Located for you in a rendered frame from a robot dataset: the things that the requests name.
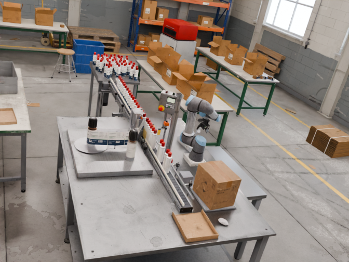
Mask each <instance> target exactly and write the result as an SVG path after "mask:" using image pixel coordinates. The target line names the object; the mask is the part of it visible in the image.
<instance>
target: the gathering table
mask: <svg viewBox="0 0 349 262"><path fill-rule="evenodd" d="M90 68H91V80H90V92H89V103H88V115H87V116H89V117H90V112H91V101H92V90H93V78H94V76H95V78H96V80H97V82H98V83H99V86H98V91H100V92H101V88H102V82H108V81H109V80H110V79H109V80H107V79H106V77H104V68H103V72H102V73H98V71H96V66H94V65H92V61H90ZM111 79H112V80H113V82H116V76H114V74H113V73H112V78H111ZM117 79H118V78H117ZM122 79H123V80H124V82H125V83H126V84H132V85H134V87H133V96H134V97H135V98H136V91H137V85H140V81H141V80H140V78H139V77H138V78H137V81H136V82H135V81H133V78H132V80H129V76H125V77H122ZM110 81H111V80H110ZM99 101H100V99H99V97H97V107H96V117H98V112H99Z"/></svg>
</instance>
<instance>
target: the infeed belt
mask: <svg viewBox="0 0 349 262"><path fill-rule="evenodd" d="M152 150H153V151H154V153H155V155H156V154H157V149H156V147H155V149H152ZM149 151H150V153H151V155H152V156H153V158H154V155H153V154H152V152H151V150H150V149H149ZM154 160H155V162H156V163H157V165H158V167H159V169H160V170H161V172H162V174H163V176H164V177H165V179H166V180H167V178H166V176H165V174H164V173H163V171H162V169H161V168H160V166H159V164H158V162H157V161H156V159H155V158H154ZM167 175H168V177H169V179H170V180H171V182H172V184H173V185H174V187H175V189H176V191H177V192H178V194H179V196H180V197H181V199H182V201H183V203H184V206H182V204H181V202H180V201H179V199H178V197H177V195H176V194H175V192H174V190H173V188H172V187H171V185H170V183H169V181H168V180H167V182H168V184H169V186H170V188H171V189H172V191H173V193H174V195H175V196H176V198H177V200H178V202H179V203H180V205H181V207H182V208H188V207H191V205H190V203H189V202H188V200H187V198H186V197H185V195H184V193H183V192H182V190H181V188H180V187H179V185H178V183H177V182H176V180H175V179H174V177H173V175H172V173H171V172H170V171H169V173H168V174H167Z"/></svg>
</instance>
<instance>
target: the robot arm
mask: <svg viewBox="0 0 349 262"><path fill-rule="evenodd" d="M185 105H186V106H187V110H188V114H187V119H186V125H185V130H184V131H182V132H181V135H180V141H181V142H182V143H184V144H186V145H188V146H190V147H193V148H192V151H191V152H190V153H189V159H190V160H192V161H194V162H202V161H203V159H204V154H203V152H204V149H205V145H206V139H205V138H204V137H203V136H200V135H197V136H195V135H194V134H197V133H200V130H201V128H202V129H203V130H204V129H205V131H206V133H207V132H209V130H208V129H209V126H210V125H209V124H208V122H210V120H209V119H212V120H214V121H217V122H219V121H220V119H221V115H219V114H217V113H216V111H215V110H214V109H213V106H212V105H211V104H210V103H209V102H207V101H205V100H203V99H201V98H198V97H196V96H193V95H191V96H189V97H188V99H187V101H186V103H185ZM197 112H199V115H200V116H201V117H203V119H198V121H199V122H201V123H200V124H199V125H198V127H197V129H196V133H194V126H195V121H196V116H197ZM202 121H203V122H202Z"/></svg>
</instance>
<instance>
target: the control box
mask: <svg viewBox="0 0 349 262"><path fill-rule="evenodd" d="M165 92H166V90H163V91H162V92H161V94H160V99H159V105H158V111H160V110H159V107H162V108H163V110H162V111H160V112H164V113H168V114H172V115H174V113H175V107H176V102H177V96H176V93H175V96H174V95H172V94H173V92H170V91H168V93H167V94H166V93H165ZM167 97H172V98H176V101H175V104H173V103H170V102H167ZM166 103H168V104H171V105H174V106H175V107H174V109H171V108H167V107H165V106H166Z"/></svg>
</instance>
